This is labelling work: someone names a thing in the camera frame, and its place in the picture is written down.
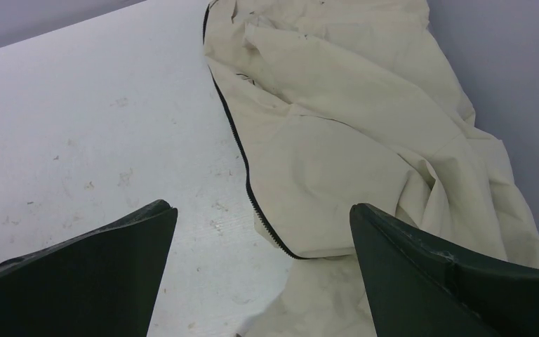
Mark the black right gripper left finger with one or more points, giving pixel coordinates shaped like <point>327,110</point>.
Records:
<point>101,283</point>

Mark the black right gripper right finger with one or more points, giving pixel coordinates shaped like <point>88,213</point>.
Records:
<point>418,284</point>

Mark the beige zip jacket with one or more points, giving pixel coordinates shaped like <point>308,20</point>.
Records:
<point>337,103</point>

